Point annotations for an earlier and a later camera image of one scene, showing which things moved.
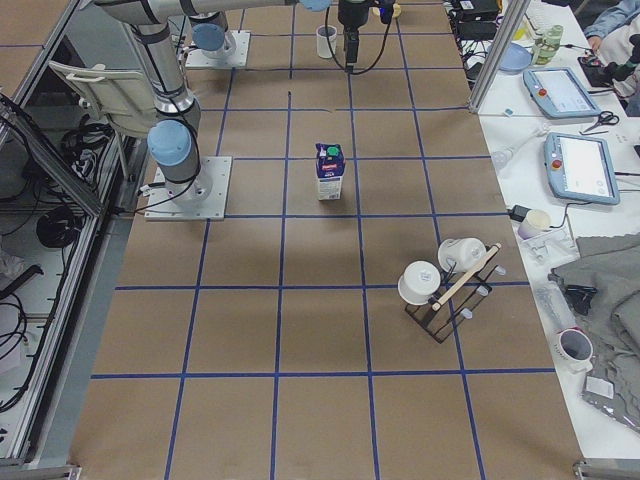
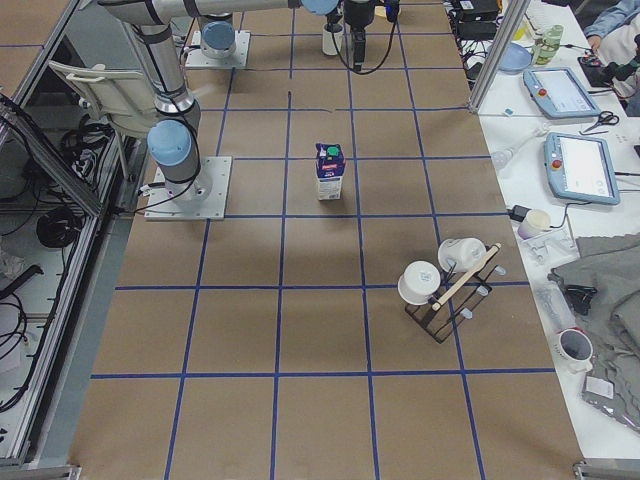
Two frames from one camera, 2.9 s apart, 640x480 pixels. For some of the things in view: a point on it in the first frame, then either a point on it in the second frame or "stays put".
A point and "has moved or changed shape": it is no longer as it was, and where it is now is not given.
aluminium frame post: [516, 14] stays put
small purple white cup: [535, 222] stays put
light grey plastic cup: [324, 43] has moved or changed shape
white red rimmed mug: [574, 350] stays put
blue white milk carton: [330, 167] stays put
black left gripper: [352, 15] → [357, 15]
